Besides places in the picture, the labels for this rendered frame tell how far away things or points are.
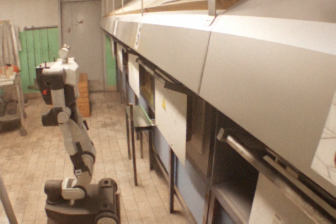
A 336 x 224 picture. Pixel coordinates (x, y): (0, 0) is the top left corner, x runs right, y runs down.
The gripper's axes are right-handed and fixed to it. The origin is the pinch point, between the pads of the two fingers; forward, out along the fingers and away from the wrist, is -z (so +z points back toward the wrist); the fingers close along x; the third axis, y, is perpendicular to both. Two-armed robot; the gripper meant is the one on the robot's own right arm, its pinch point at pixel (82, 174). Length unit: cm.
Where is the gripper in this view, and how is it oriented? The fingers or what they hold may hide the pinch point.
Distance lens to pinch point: 209.9
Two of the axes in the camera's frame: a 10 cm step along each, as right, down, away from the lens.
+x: 9.7, -2.4, 1.0
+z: -2.0, -9.3, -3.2
